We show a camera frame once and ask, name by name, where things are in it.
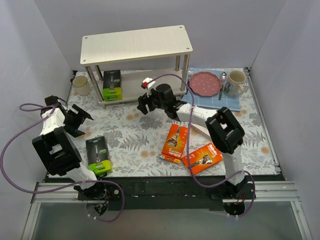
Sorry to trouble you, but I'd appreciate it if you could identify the silver spoon dark handle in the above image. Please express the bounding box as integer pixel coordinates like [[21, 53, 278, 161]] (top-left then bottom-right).
[[218, 71, 228, 101]]

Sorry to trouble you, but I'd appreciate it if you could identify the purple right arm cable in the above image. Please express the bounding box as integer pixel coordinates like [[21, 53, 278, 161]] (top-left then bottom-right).
[[149, 74, 256, 219]]

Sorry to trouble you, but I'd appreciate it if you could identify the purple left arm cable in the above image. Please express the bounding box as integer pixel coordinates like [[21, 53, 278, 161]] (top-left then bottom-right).
[[0, 103, 126, 223]]

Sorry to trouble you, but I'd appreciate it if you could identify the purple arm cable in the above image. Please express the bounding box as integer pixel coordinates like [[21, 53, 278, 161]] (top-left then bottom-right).
[[149, 74, 256, 219], [0, 103, 126, 223]]

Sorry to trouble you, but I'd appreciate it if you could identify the light wooden two-tier shelf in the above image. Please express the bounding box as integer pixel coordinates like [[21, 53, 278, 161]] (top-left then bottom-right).
[[80, 25, 193, 108]]

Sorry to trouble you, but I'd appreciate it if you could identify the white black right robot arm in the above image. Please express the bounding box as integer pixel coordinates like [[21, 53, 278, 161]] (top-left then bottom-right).
[[137, 78, 248, 199]]

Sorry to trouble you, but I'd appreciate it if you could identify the blue checked cloth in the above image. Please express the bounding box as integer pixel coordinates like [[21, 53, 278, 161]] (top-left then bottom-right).
[[182, 68, 241, 112]]

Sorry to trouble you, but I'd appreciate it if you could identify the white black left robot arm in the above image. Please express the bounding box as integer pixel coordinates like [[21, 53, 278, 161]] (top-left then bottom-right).
[[32, 95, 107, 200]]

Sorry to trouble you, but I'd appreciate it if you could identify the green black razor box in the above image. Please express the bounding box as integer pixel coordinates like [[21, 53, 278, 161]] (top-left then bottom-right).
[[85, 136, 113, 176], [102, 69, 123, 101]]

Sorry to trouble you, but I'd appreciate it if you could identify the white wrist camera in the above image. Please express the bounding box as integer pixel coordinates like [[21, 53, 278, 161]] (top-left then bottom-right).
[[58, 100, 68, 113], [141, 77, 155, 97]]

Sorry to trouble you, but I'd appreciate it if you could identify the cream enamel cup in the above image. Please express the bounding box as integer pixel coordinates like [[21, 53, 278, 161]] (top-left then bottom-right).
[[70, 75, 91, 96]]

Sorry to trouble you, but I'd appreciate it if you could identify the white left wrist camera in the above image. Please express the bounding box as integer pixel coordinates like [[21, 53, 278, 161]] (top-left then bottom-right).
[[58, 100, 68, 113]]

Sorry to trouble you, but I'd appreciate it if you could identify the cream patterned mug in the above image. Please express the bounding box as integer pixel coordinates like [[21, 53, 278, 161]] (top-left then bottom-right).
[[223, 70, 247, 98]]

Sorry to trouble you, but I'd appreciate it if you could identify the aluminium rail frame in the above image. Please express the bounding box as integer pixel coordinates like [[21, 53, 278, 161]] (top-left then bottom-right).
[[21, 66, 313, 240]]

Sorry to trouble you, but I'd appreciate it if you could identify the pink dotted plate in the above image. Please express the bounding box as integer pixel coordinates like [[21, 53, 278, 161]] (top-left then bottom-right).
[[189, 71, 223, 97]]

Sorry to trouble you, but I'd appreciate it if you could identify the floral table mat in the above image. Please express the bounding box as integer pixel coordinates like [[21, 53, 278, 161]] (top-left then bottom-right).
[[67, 82, 281, 177]]

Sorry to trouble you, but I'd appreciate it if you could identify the white cosmetic box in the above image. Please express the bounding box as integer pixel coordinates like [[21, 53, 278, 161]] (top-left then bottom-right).
[[189, 123, 211, 140]]

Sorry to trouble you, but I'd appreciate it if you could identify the orange Gillette razor box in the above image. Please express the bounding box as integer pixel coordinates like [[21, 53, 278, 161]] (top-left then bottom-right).
[[160, 124, 188, 164], [181, 142, 223, 175]]

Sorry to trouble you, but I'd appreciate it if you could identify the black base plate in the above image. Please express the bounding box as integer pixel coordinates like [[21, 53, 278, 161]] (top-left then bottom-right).
[[43, 175, 286, 212]]

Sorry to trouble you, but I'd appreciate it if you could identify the silver fork dark handle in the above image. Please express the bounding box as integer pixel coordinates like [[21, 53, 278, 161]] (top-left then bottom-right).
[[186, 67, 194, 91]]

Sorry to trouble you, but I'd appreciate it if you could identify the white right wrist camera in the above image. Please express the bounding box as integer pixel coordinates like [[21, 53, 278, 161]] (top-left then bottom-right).
[[141, 77, 155, 97]]

